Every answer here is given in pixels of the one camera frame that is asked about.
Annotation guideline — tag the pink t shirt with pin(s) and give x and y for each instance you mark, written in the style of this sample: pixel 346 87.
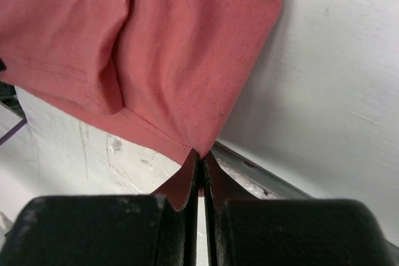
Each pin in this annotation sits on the pink t shirt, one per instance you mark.
pixel 164 74

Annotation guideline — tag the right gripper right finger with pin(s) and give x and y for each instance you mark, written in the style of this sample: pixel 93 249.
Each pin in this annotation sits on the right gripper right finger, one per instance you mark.
pixel 245 230

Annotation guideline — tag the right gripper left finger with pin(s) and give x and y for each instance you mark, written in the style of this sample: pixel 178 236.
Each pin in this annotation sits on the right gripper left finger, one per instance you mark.
pixel 148 229

